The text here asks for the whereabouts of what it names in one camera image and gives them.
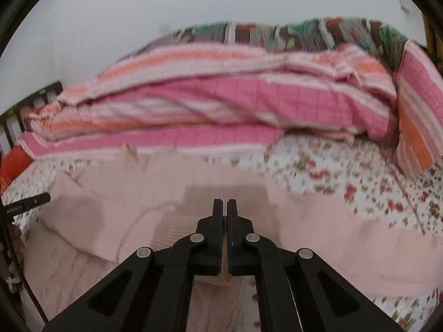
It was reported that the dark wooden headboard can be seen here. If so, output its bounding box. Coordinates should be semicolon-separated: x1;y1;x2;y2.
0;81;65;146

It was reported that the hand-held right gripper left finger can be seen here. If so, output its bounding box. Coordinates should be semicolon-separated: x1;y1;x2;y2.
42;199;224;332

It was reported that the pink orange striped pillow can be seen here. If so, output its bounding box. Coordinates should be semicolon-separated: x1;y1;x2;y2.
395;40;443;177

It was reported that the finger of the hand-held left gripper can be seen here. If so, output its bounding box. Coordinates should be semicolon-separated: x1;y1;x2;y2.
3;194;51;215

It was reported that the floral bed sheet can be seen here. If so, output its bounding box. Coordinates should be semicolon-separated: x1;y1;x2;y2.
0;135;443;332

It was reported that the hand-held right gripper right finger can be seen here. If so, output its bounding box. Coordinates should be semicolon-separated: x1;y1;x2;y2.
226;199;404;332

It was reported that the pink orange striped quilt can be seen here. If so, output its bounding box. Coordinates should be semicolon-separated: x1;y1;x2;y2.
17;43;398;161

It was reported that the orange cloth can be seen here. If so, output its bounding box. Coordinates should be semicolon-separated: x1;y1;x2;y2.
0;145;33;194

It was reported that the dark patterned pillow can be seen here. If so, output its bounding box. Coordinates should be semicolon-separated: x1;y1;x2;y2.
163;17;416;73

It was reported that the brown wooden door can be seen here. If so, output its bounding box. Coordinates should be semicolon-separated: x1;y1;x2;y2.
422;10;443;63

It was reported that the pink knitted sweater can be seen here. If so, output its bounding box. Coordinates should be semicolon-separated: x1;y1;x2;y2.
21;145;443;332

